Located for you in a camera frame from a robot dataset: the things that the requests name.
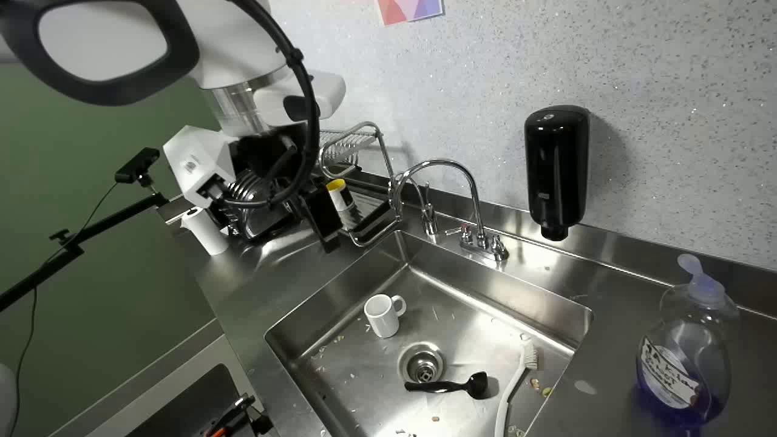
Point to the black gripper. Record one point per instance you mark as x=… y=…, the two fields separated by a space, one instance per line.
x=257 y=174

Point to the round metal sink drain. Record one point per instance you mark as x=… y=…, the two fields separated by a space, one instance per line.
x=420 y=363

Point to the stainless steel sink basin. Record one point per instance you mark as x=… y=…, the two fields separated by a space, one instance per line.
x=485 y=317

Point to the red and black tool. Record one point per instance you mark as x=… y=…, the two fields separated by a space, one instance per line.
x=233 y=413

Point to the black camera on stand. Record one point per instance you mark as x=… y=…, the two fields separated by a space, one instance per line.
x=137 y=165

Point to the blue liquid soap pump bottle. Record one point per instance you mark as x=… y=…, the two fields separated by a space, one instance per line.
x=682 y=366

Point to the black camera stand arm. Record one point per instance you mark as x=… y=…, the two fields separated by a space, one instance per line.
x=81 y=235

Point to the chrome gooseneck faucet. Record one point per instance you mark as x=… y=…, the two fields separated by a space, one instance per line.
x=461 y=174

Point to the stainless steel dish rack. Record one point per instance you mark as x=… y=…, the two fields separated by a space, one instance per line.
x=366 y=153

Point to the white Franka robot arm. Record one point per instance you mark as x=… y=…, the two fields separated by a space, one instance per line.
x=233 y=40

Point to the black wall soap dispenser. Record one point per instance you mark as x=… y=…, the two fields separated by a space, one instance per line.
x=557 y=165

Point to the white dish brush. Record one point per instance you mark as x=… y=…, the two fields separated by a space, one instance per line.
x=525 y=356

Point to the metal spoon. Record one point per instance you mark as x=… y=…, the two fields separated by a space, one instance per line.
x=474 y=385

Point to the white cylindrical container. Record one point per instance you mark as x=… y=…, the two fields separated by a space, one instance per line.
x=205 y=231

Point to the colourful wall poster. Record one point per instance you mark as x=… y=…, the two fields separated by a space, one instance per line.
x=409 y=8

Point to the plain white mug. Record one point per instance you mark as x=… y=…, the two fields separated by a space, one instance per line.
x=382 y=317

